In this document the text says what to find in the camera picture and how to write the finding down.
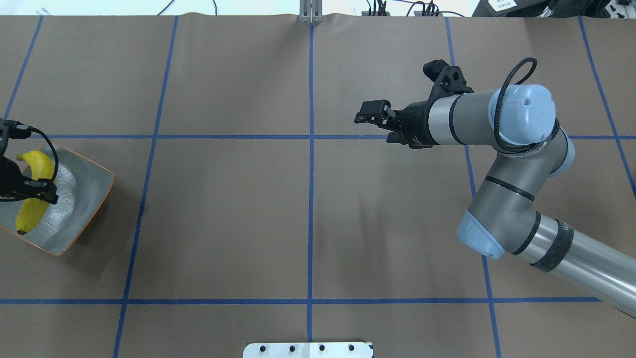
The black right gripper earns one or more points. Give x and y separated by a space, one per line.
415 124

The yellow banana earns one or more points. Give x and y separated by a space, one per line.
33 209

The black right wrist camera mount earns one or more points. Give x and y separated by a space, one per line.
444 77

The grey square plate orange rim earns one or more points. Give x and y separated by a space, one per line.
82 186

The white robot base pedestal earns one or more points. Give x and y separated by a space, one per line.
309 350

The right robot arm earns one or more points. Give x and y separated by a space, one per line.
500 218

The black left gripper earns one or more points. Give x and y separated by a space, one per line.
7 175

